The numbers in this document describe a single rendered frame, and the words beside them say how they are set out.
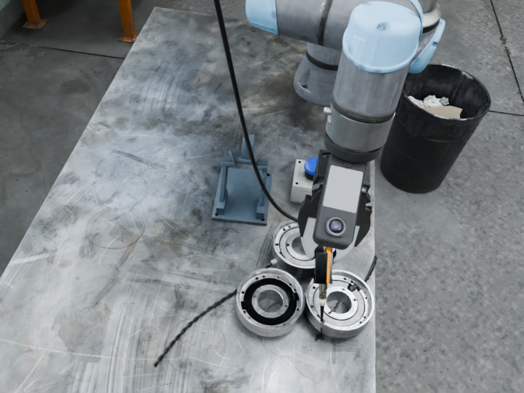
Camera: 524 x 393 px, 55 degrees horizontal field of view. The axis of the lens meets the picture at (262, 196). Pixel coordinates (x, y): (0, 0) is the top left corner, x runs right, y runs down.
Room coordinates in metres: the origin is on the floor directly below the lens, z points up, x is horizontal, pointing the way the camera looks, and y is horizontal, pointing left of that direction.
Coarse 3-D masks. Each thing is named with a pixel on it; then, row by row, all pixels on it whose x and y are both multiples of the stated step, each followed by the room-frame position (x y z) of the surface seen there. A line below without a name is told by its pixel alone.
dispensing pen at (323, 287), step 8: (320, 248) 0.43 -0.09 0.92; (320, 256) 0.41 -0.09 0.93; (320, 264) 0.40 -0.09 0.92; (320, 272) 0.40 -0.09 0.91; (320, 280) 0.39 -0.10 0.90; (320, 288) 0.39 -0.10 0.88; (320, 296) 0.38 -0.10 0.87; (320, 304) 0.38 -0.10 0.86; (320, 312) 0.37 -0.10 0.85; (320, 328) 0.35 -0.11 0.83
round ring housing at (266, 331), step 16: (256, 272) 0.43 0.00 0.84; (272, 272) 0.44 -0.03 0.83; (240, 288) 0.40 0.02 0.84; (272, 288) 0.41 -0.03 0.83; (240, 304) 0.38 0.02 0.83; (256, 304) 0.38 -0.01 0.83; (288, 304) 0.39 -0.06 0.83; (304, 304) 0.38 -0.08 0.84; (288, 320) 0.36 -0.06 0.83; (272, 336) 0.34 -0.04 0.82
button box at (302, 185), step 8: (296, 160) 0.69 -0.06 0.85; (296, 168) 0.66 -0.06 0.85; (296, 176) 0.64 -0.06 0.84; (304, 176) 0.65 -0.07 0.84; (312, 176) 0.64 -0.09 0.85; (296, 184) 0.62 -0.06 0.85; (304, 184) 0.63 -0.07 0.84; (312, 184) 0.63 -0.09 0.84; (296, 192) 0.62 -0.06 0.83; (304, 192) 0.62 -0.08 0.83; (296, 200) 0.62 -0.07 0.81
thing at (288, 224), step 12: (276, 228) 0.52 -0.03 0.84; (288, 228) 0.53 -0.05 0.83; (276, 240) 0.51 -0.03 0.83; (288, 240) 0.51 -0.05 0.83; (300, 240) 0.52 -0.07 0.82; (276, 252) 0.47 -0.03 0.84; (288, 252) 0.49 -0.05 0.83; (288, 264) 0.45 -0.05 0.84; (300, 276) 0.45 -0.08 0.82; (312, 276) 0.46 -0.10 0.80
